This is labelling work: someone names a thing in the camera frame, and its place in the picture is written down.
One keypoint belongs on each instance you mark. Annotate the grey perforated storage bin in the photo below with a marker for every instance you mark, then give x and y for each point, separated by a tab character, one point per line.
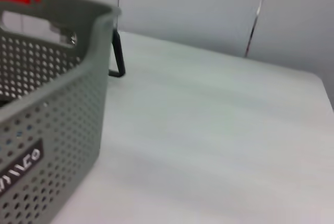
65	117

